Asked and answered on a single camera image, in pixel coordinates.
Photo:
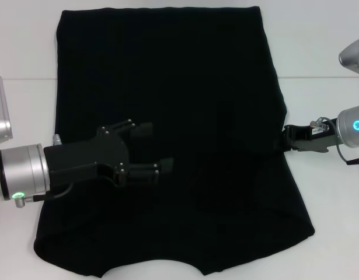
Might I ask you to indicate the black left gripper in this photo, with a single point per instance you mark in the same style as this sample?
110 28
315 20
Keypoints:
88 160

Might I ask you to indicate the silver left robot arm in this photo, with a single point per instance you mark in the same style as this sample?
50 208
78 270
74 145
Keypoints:
24 172

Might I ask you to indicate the black shirt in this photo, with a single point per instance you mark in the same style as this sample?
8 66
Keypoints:
173 87

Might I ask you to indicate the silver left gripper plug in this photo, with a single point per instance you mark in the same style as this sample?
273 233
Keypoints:
56 140

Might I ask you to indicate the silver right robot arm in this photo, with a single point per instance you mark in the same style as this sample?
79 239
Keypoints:
348 131

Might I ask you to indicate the clear network plug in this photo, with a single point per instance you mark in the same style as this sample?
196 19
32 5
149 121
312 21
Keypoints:
317 125

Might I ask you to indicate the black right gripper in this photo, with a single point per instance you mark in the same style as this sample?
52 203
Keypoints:
313 141

